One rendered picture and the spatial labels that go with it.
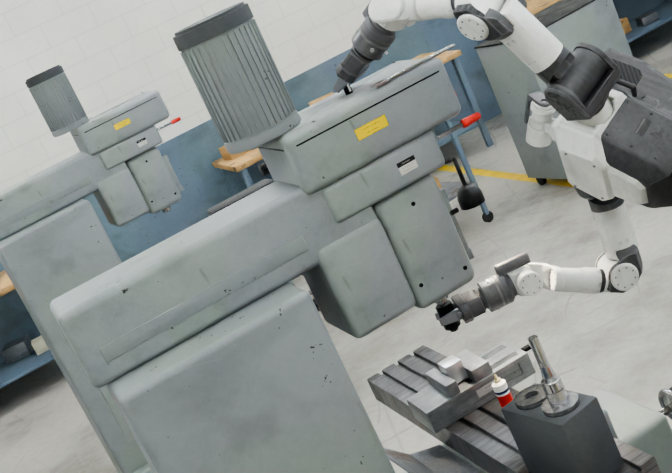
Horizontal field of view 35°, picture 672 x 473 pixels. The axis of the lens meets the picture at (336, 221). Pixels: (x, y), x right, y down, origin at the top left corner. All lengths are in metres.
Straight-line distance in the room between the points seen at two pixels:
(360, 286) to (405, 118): 0.43
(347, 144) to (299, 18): 7.02
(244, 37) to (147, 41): 6.69
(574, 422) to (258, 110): 1.03
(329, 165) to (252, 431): 0.66
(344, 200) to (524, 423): 0.68
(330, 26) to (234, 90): 7.15
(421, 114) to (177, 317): 0.78
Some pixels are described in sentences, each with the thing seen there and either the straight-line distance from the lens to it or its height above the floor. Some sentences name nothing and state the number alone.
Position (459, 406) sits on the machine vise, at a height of 0.94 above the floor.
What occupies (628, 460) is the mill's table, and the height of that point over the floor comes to 0.90.
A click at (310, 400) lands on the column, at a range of 2.56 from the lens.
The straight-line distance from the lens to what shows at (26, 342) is 8.90.
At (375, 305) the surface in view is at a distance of 2.69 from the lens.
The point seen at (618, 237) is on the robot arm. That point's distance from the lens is 2.95.
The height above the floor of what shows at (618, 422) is 0.70.
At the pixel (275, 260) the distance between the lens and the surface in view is 2.59.
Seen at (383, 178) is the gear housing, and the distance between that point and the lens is 2.66.
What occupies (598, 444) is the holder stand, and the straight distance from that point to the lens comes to 2.58.
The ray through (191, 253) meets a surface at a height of 1.74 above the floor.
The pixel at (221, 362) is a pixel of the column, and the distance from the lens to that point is 2.47.
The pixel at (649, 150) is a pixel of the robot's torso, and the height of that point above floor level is 1.53.
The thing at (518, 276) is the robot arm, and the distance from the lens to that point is 2.90.
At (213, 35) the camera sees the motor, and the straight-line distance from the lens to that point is 2.55.
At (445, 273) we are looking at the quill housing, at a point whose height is 1.37.
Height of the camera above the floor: 2.30
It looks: 15 degrees down
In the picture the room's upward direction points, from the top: 25 degrees counter-clockwise
